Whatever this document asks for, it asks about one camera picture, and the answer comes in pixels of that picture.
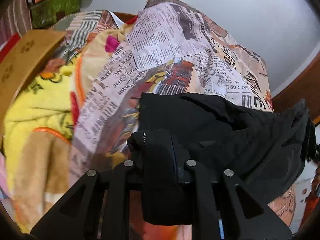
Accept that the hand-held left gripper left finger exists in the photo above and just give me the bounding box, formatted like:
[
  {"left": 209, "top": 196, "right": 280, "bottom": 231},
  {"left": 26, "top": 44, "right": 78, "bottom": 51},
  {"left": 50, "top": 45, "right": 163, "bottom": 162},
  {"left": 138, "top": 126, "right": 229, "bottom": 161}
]
[{"left": 30, "top": 159, "right": 145, "bottom": 240}]

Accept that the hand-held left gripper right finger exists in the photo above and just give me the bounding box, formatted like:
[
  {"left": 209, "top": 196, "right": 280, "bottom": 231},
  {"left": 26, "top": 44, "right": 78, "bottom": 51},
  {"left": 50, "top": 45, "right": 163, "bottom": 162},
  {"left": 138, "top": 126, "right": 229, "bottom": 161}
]
[{"left": 171, "top": 135, "right": 293, "bottom": 240}]

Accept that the black zip hoodie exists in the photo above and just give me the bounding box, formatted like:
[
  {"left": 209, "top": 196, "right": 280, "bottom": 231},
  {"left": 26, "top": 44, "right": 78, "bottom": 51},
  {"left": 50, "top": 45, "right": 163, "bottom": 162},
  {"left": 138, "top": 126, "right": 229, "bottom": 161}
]
[{"left": 127, "top": 92, "right": 316, "bottom": 227}]

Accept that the yellow fleece blanket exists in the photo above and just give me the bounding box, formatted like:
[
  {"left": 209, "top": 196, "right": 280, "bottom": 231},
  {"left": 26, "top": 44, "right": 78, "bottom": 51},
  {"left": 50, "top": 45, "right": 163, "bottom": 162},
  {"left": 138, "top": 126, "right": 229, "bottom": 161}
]
[{"left": 0, "top": 27, "right": 140, "bottom": 234}]

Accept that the newspaper print bedsheet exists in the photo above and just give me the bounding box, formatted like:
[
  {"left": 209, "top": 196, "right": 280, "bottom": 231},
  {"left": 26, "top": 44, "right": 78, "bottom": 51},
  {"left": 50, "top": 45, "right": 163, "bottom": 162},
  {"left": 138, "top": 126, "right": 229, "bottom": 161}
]
[{"left": 57, "top": 0, "right": 320, "bottom": 240}]

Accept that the wooden door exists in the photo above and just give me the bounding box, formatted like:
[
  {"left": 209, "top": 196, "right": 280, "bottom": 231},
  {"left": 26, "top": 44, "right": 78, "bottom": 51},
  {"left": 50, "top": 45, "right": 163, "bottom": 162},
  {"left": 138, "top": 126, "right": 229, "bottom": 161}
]
[{"left": 271, "top": 52, "right": 320, "bottom": 126}]

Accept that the wooden bed headboard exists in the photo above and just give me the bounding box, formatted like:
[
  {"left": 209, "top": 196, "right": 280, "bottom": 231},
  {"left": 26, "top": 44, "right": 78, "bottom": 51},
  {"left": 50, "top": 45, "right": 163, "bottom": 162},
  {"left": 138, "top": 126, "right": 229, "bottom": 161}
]
[{"left": 110, "top": 11, "right": 141, "bottom": 25}]

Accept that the wooden lap desk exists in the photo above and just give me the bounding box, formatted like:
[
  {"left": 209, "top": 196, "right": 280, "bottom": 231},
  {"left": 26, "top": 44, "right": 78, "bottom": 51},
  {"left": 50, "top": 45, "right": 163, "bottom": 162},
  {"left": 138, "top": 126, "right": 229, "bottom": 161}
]
[{"left": 0, "top": 29, "right": 67, "bottom": 137}]

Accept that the green patterned storage box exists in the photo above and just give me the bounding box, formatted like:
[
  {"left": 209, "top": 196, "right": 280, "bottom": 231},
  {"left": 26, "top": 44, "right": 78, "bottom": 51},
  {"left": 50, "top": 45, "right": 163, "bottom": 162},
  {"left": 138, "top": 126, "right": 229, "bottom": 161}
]
[{"left": 30, "top": 0, "right": 83, "bottom": 29}]

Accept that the striped brown curtain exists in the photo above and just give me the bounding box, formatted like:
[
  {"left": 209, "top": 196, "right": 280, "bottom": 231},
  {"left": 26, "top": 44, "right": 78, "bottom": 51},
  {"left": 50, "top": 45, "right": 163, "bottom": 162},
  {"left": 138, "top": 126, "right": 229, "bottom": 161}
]
[{"left": 0, "top": 0, "right": 33, "bottom": 49}]

